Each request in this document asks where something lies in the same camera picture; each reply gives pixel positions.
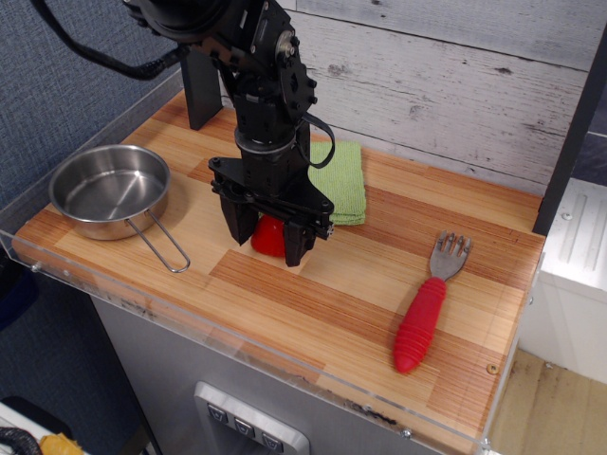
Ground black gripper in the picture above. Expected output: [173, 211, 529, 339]
[209, 137, 335, 267]

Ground red plastic strawberry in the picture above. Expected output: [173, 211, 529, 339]
[250, 214, 285, 258]

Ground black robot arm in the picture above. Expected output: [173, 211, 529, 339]
[125, 1, 334, 266]

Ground folded green cloth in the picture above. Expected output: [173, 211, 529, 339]
[308, 141, 366, 226]

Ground silver button panel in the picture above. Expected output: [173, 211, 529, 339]
[193, 381, 310, 454]

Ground clear acrylic edge guard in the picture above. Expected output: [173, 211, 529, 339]
[9, 93, 543, 454]

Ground yellow and black object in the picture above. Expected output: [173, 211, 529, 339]
[1, 427, 85, 455]

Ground dark grey left post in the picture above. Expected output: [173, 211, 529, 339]
[180, 51, 223, 130]

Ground dark grey post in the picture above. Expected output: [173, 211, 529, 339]
[532, 30, 606, 236]
[180, 51, 223, 130]

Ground steel pan with wire handle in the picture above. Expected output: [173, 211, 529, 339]
[48, 144, 191, 273]

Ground fork with red handle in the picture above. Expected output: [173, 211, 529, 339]
[393, 231, 472, 373]

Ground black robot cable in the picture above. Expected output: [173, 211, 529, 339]
[30, 0, 184, 82]

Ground white aluminium rail block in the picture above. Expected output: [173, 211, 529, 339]
[519, 178, 606, 383]

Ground dark grey right post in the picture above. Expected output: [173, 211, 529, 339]
[532, 30, 606, 236]

